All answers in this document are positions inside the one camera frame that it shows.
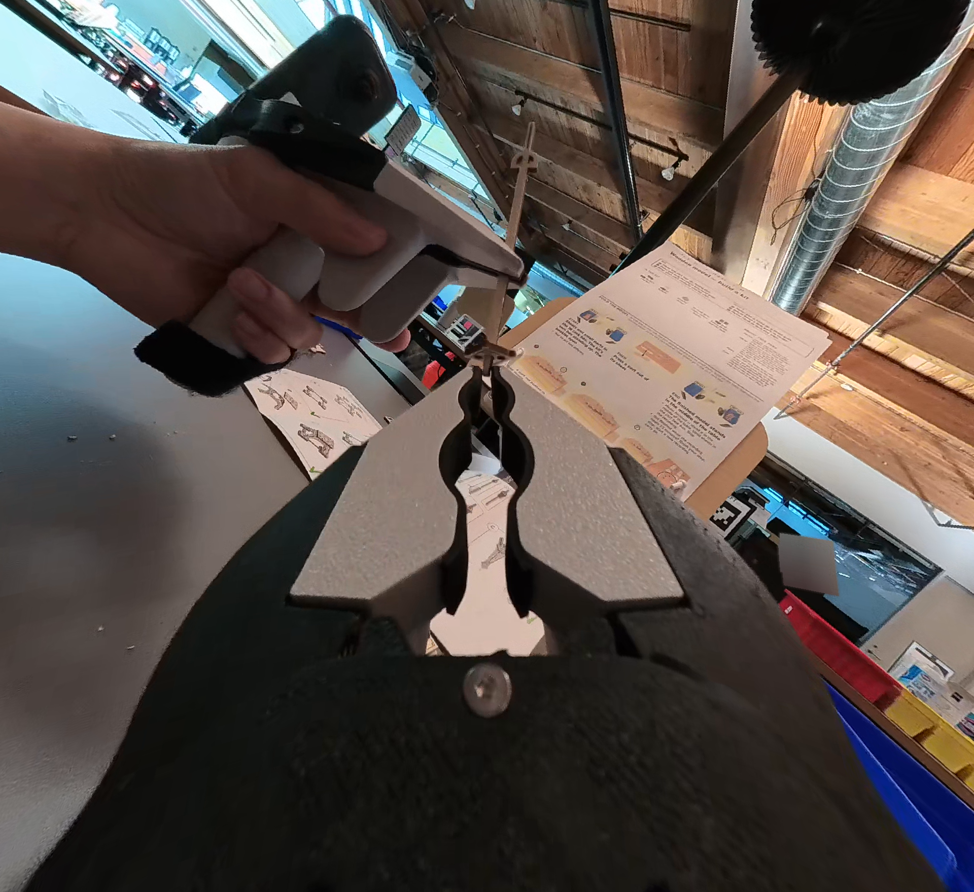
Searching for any yellow storage bin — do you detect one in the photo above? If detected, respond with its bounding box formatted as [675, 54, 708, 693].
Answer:
[884, 685, 974, 793]

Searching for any black ceiling pipe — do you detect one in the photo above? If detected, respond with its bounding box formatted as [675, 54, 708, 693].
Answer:
[572, 0, 646, 242]

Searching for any blue storage bin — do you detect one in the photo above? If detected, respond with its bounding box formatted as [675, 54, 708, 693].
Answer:
[825, 681, 974, 892]

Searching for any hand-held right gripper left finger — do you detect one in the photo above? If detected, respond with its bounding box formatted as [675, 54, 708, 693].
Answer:
[288, 366, 488, 653]

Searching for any wooden tower spire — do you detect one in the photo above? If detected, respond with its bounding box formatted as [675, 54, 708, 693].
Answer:
[487, 120, 543, 349]

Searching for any grey desk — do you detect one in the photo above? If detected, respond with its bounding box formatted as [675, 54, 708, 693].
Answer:
[0, 0, 427, 892]

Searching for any square marker tag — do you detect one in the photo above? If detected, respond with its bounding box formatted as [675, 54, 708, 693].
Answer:
[710, 495, 771, 549]

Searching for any red storage bin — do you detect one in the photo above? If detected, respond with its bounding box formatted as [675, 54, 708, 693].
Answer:
[778, 589, 905, 712]

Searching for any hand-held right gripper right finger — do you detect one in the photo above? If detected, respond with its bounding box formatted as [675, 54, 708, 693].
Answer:
[491, 366, 686, 653]

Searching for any printed instruction sheet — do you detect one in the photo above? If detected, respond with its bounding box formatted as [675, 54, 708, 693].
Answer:
[502, 241, 832, 504]

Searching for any silver spiral air duct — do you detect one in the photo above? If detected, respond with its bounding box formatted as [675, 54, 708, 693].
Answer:
[769, 17, 974, 316]

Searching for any white printed carton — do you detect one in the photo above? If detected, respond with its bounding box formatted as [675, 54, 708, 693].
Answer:
[889, 639, 974, 741]

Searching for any person's left hand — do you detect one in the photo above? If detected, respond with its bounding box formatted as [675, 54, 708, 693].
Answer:
[72, 137, 413, 376]

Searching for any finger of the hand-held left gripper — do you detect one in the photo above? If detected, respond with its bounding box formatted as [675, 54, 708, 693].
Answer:
[322, 253, 459, 347]
[392, 171, 528, 284]

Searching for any folded instruction booklet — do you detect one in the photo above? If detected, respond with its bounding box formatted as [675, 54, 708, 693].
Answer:
[243, 367, 547, 656]

